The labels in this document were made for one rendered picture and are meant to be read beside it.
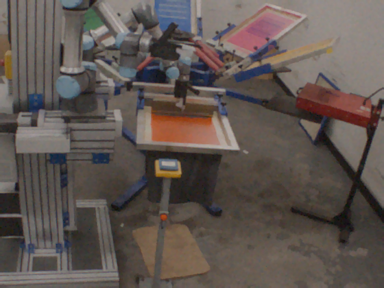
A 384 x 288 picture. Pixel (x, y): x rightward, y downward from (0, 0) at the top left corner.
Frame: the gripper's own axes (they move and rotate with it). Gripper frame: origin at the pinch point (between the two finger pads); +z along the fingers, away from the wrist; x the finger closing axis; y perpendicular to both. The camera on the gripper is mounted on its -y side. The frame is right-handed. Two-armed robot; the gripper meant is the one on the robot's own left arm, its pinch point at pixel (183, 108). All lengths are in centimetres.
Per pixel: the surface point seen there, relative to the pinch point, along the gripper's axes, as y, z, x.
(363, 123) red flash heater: -132, -2, 9
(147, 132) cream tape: 23.4, 4.6, 28.8
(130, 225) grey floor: 32, 100, -1
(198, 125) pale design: -9.1, 5.2, 14.7
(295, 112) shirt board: -89, 7, -25
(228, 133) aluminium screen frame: -25.1, 1.8, 30.8
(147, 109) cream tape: 23.2, 4.7, -6.4
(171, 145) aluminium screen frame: 10, 1, 52
